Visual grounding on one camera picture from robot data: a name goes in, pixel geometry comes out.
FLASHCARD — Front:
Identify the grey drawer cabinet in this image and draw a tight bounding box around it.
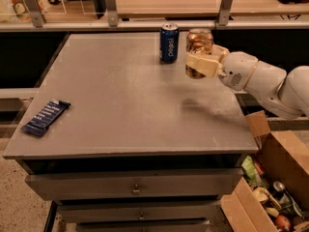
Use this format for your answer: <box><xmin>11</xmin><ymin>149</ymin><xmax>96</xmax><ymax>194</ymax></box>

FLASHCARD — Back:
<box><xmin>4</xmin><ymin>33</ymin><xmax>257</xmax><ymax>232</ymax></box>

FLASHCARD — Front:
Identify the orange gold soda can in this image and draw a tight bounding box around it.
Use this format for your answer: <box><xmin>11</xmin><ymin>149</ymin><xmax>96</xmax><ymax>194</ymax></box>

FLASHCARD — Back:
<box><xmin>184</xmin><ymin>27</ymin><xmax>215</xmax><ymax>80</ymax></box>

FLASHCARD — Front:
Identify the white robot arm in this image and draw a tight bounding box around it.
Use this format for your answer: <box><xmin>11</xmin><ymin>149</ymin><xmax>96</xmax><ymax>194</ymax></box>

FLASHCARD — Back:
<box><xmin>185</xmin><ymin>44</ymin><xmax>309</xmax><ymax>119</ymax></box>

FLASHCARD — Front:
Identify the dark blue snack bar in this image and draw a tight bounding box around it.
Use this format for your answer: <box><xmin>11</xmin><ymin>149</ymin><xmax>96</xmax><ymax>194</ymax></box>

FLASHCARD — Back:
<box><xmin>21</xmin><ymin>99</ymin><xmax>70</xmax><ymax>137</ymax></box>

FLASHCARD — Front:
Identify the round brass drawer knob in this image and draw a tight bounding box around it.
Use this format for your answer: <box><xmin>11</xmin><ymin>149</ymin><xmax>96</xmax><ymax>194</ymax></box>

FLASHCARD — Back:
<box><xmin>131</xmin><ymin>185</ymin><xmax>141</xmax><ymax>195</ymax></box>

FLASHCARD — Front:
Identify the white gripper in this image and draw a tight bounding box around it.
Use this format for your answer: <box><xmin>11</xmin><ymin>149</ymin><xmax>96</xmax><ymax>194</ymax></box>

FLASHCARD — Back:
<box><xmin>185</xmin><ymin>44</ymin><xmax>258</xmax><ymax>91</ymax></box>

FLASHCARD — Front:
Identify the wooden table top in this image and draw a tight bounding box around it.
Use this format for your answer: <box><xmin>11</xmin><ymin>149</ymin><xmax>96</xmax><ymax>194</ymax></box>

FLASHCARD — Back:
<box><xmin>116</xmin><ymin>0</ymin><xmax>309</xmax><ymax>17</ymax></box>

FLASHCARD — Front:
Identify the orange white carton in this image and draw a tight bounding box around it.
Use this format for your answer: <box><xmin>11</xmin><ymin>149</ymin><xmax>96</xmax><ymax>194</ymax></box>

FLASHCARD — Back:
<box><xmin>0</xmin><ymin>0</ymin><xmax>45</xmax><ymax>23</ymax></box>

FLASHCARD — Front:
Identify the red apple in box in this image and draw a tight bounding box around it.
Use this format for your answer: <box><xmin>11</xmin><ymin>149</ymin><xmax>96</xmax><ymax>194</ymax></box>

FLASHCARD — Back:
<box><xmin>274</xmin><ymin>215</ymin><xmax>291</xmax><ymax>232</ymax></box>

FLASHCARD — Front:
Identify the open cardboard box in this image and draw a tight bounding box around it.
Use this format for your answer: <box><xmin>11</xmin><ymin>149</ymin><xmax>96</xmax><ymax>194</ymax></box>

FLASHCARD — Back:
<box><xmin>221</xmin><ymin>111</ymin><xmax>309</xmax><ymax>232</ymax></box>

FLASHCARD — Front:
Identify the grey metal railing bracket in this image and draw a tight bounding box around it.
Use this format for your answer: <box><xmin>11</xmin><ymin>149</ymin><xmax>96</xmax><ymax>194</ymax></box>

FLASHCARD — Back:
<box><xmin>216</xmin><ymin>0</ymin><xmax>233</xmax><ymax>26</ymax></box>
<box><xmin>24</xmin><ymin>0</ymin><xmax>45</xmax><ymax>28</ymax></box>
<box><xmin>105</xmin><ymin>0</ymin><xmax>119</xmax><ymax>27</ymax></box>

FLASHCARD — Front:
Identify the blue Pepsi can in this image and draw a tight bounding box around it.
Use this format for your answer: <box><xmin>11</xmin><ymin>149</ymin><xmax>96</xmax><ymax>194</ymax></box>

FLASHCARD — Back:
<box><xmin>159</xmin><ymin>23</ymin><xmax>180</xmax><ymax>63</ymax></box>

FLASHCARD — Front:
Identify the green snack packet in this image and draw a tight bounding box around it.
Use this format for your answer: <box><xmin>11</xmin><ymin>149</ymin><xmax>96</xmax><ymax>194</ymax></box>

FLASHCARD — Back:
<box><xmin>241</xmin><ymin>156</ymin><xmax>262</xmax><ymax>187</ymax></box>

